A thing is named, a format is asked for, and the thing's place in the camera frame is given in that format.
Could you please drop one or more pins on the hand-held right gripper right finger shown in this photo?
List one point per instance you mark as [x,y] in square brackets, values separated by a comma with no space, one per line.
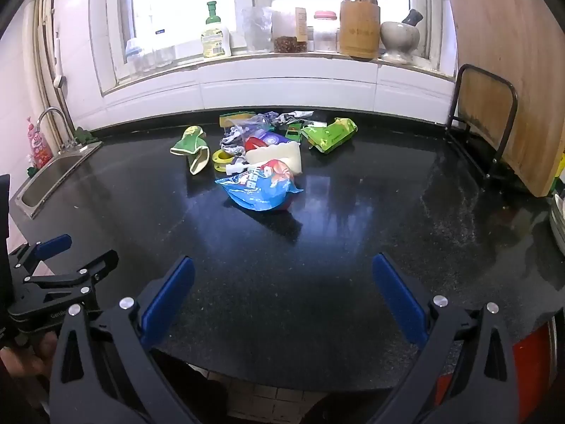
[397,296]

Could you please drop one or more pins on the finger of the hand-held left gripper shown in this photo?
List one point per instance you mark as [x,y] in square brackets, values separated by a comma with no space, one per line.
[84,276]
[53,245]

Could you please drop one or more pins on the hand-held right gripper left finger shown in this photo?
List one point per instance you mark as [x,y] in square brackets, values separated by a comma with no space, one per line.
[170,304]

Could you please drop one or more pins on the blue snack bag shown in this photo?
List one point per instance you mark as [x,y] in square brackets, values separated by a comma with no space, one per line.
[256,190]

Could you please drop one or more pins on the white tube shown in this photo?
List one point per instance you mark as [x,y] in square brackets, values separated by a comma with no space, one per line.
[240,168]

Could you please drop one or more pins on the green and cream glove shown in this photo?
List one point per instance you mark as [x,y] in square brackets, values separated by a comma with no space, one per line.
[190,141]

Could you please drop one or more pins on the green snack packet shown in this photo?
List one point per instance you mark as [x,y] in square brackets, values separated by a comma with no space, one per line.
[331,134]

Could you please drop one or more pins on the red bowl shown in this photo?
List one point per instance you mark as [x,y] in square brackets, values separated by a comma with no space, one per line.
[254,143]

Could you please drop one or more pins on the small green carton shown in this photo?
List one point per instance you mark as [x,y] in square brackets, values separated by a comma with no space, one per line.
[293,133]

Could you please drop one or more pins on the yellow green sponge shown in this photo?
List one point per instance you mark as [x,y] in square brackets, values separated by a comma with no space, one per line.
[234,120]

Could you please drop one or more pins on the white green wrapper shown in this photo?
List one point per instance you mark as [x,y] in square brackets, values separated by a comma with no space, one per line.
[291,117]

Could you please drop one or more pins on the person's left hand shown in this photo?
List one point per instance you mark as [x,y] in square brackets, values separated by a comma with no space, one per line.
[22,360]

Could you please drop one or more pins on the stainless steel sink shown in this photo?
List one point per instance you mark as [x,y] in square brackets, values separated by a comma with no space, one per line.
[48,176]

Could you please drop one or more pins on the pink detergent bottle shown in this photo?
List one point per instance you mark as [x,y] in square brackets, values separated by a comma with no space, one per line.
[39,145]

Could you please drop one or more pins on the green scrubbing cloth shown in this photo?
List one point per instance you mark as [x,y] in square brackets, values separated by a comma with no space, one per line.
[83,136]

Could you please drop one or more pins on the chrome faucet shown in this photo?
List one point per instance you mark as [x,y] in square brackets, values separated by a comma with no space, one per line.
[55,117]

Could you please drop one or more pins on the clear plastic bottle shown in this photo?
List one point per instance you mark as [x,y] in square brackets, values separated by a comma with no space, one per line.
[162,51]
[139,57]

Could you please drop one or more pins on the black metal rack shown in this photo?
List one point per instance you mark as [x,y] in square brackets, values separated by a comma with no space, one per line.
[514,110]

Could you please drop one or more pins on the stone mortar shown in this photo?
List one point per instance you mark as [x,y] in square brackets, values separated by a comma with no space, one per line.
[397,39]

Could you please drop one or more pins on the green cap dish soap bottle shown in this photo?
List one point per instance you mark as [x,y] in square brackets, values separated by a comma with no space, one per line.
[215,35]

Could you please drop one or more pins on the wooden cutting board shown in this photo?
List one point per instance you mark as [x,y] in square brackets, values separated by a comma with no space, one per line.
[507,53]

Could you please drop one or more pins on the bamboo chopstick holder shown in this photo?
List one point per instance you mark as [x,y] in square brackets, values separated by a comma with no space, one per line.
[359,31]

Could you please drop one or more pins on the red lid jar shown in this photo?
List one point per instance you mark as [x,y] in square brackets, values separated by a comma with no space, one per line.
[325,33]

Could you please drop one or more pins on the stone pestle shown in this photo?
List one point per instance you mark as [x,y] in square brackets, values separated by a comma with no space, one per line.
[414,16]

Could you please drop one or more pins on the glass jar with spices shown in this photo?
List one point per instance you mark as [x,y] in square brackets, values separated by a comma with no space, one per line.
[289,31]

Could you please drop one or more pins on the clear plastic container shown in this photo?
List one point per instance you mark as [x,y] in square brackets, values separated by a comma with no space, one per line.
[257,31]

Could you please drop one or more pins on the white wall pipe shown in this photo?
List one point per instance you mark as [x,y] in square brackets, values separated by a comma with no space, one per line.
[57,59]

